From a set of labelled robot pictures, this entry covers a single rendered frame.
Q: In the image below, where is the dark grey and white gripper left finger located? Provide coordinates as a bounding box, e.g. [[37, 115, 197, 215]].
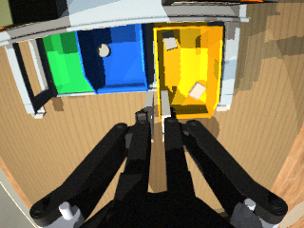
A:
[[29, 91, 155, 228]]

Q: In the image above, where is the light grey block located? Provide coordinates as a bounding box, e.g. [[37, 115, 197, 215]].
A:
[[161, 30, 177, 50]]

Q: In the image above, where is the small beige block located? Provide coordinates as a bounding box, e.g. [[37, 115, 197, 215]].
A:
[[188, 81, 206, 100]]

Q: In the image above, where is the yellow bin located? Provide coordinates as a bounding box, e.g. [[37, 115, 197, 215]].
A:
[[154, 26, 223, 120]]

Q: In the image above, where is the blue bin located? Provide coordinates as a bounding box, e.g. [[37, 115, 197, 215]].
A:
[[75, 24, 149, 95]]

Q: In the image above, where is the grey shelf rack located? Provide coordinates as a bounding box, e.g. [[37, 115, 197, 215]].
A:
[[0, 0, 249, 118]]

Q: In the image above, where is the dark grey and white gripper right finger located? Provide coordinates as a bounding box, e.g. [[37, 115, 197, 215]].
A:
[[161, 90, 288, 228]]

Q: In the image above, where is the grey disc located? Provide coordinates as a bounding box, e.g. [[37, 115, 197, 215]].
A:
[[97, 44, 110, 57]]

